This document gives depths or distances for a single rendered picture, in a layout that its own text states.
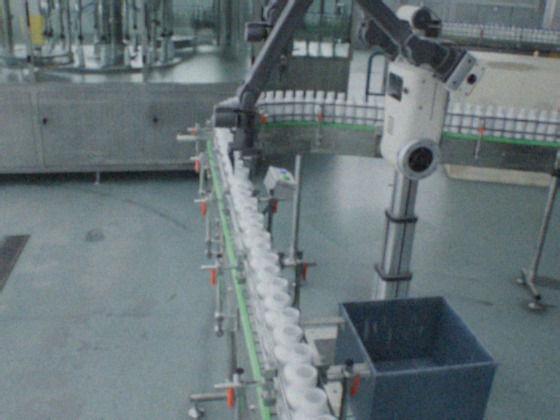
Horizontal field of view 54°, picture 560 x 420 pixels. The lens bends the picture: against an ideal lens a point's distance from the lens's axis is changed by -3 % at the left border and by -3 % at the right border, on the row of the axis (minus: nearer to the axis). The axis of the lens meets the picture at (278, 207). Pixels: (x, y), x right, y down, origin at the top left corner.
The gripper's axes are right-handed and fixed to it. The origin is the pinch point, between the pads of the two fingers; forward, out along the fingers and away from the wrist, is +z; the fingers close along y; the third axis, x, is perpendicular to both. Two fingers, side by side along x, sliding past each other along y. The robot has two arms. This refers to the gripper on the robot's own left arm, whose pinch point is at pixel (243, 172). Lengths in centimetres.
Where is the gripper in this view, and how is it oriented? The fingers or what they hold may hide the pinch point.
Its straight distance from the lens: 177.7
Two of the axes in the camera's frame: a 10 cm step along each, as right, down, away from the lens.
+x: -1.7, -3.9, 9.0
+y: 9.8, -0.1, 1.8
